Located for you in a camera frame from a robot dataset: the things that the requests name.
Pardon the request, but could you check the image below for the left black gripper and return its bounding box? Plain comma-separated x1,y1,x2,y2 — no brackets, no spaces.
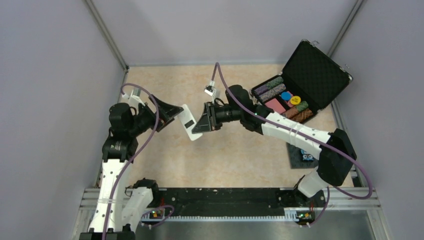
128,94,183,136

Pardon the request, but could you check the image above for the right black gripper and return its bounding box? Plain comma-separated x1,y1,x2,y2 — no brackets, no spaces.
193,101,244,134

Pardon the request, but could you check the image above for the white remote control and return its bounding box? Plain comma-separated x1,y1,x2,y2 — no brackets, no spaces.
177,104,203,141

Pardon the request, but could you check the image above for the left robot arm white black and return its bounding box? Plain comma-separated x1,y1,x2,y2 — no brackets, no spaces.
79,95,184,240

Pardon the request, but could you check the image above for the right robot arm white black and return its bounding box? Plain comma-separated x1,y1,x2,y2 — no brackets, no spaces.
192,85,356,206

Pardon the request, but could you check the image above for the pink card deck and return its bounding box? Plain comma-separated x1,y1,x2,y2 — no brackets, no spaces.
265,98,286,114

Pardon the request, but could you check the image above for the blue round chip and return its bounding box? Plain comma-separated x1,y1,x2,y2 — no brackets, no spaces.
280,91,293,102

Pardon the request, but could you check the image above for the yellow round chip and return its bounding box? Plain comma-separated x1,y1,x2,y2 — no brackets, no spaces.
289,95,302,105

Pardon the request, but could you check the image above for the blue owl toy figure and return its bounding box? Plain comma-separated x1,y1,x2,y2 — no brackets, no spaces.
300,149,315,162

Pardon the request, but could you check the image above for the black poker chip case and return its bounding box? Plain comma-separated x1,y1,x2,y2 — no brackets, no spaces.
249,39,353,123

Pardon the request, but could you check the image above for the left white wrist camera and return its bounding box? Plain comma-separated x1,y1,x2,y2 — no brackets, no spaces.
121,88,145,109

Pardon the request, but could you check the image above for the black mounting rail base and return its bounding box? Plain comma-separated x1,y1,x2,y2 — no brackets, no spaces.
149,187,325,217

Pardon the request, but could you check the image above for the black studded base plate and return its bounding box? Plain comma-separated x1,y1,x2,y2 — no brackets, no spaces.
286,143,319,169

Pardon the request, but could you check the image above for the aluminium frame rail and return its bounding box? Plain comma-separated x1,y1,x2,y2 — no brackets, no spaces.
79,187,382,223

